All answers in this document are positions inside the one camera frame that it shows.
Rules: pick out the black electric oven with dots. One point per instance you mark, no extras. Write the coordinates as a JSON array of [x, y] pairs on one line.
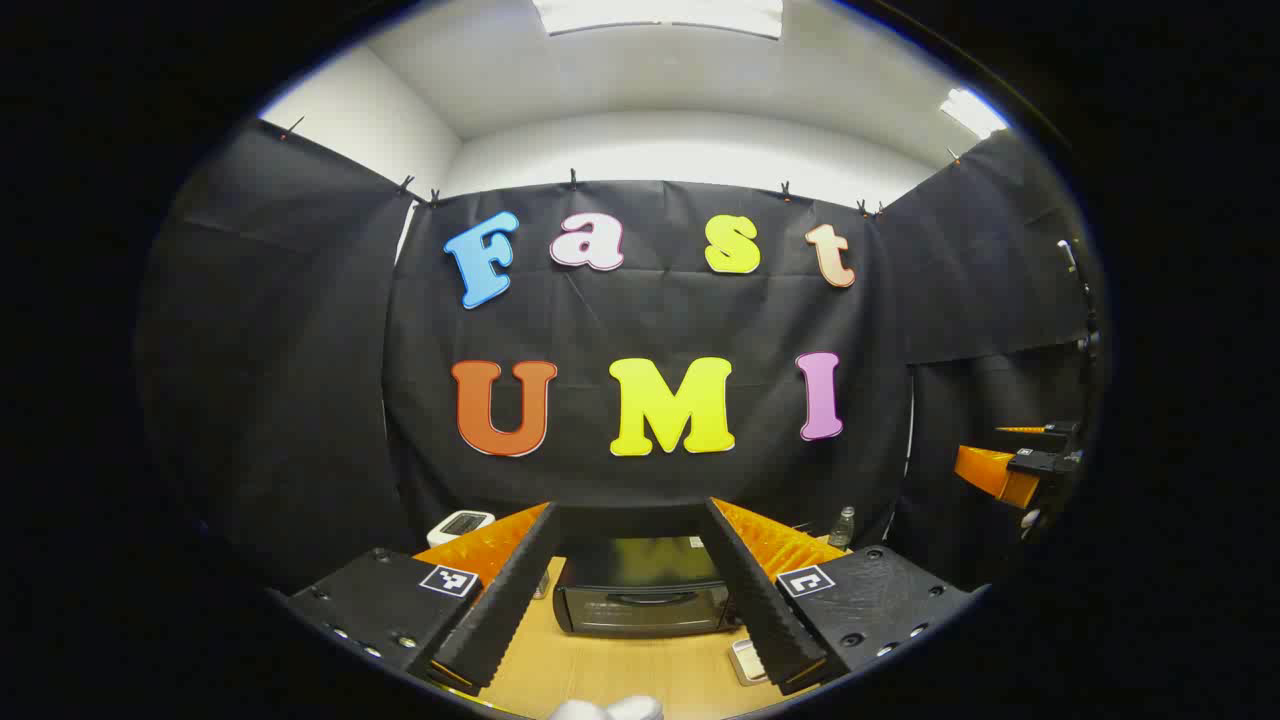
[[640, 590]]

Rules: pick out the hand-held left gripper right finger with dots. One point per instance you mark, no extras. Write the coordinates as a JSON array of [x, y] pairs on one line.
[[760, 600]]

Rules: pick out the white toaster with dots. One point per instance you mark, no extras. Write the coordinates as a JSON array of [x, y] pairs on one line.
[[460, 525]]

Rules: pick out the small ceiling light panel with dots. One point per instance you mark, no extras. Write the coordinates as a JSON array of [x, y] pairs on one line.
[[972, 112]]

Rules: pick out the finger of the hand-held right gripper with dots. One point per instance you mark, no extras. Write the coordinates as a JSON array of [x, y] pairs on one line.
[[990, 475], [1040, 431]]

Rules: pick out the white rectangular plastic tray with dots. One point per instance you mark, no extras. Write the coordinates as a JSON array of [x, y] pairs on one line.
[[748, 662]]

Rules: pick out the clear plastic water bottle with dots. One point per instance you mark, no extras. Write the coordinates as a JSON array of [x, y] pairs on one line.
[[842, 530]]

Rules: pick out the thin black metal stand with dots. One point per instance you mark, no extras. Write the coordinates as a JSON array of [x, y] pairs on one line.
[[1085, 300]]

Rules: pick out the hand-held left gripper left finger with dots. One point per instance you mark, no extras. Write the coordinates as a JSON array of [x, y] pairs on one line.
[[510, 600]]

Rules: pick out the large ceiling light panel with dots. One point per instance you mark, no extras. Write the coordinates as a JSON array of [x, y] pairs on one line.
[[660, 15]]

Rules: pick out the row of black cloth clips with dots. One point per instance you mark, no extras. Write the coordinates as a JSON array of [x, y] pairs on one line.
[[573, 180]]

